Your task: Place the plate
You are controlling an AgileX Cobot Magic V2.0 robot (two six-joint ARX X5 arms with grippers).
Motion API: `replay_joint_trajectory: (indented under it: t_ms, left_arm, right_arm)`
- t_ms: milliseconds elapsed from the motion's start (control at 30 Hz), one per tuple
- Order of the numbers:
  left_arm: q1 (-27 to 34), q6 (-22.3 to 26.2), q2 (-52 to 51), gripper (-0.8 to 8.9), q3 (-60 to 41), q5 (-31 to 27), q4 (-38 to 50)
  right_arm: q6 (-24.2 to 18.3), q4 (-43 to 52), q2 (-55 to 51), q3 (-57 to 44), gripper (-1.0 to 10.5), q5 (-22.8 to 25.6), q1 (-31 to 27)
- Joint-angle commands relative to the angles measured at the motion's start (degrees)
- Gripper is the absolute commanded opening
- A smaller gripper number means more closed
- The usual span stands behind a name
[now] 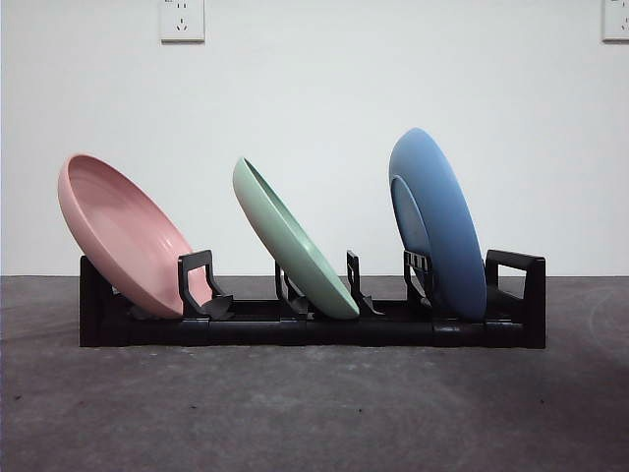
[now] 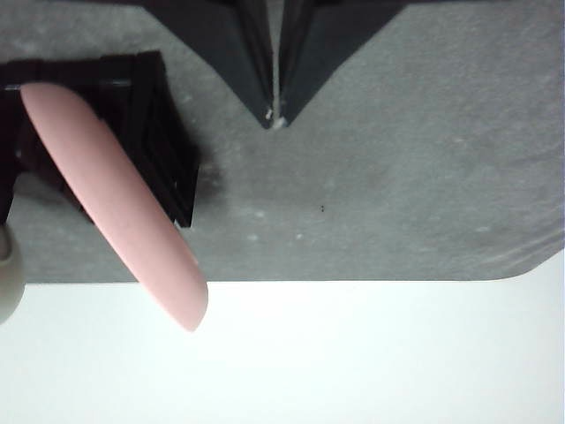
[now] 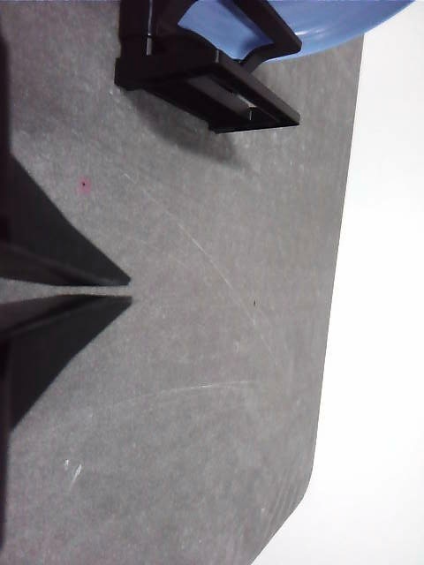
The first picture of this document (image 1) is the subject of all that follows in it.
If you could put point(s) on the green plate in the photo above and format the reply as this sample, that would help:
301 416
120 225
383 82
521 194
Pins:
285 236

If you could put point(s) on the blue plate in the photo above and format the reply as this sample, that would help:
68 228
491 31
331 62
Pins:
447 206

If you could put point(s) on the pink plate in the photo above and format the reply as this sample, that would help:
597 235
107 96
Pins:
118 226

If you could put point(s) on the black plastic dish rack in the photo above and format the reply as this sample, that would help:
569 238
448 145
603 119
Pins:
324 334

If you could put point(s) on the white wall socket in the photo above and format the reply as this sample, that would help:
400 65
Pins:
616 22
182 22

